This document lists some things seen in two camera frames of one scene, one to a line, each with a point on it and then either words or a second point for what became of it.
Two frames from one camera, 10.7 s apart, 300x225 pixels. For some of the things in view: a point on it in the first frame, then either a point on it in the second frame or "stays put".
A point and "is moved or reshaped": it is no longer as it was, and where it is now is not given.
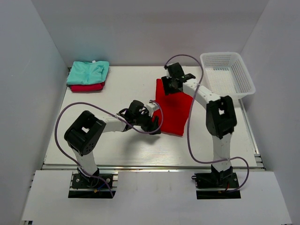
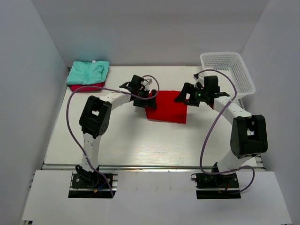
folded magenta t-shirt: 87,87 stays put
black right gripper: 166,80 to 182,97
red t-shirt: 176,108 is moved or reshaped
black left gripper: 150,126 to 151,102
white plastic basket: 226,74 stays put
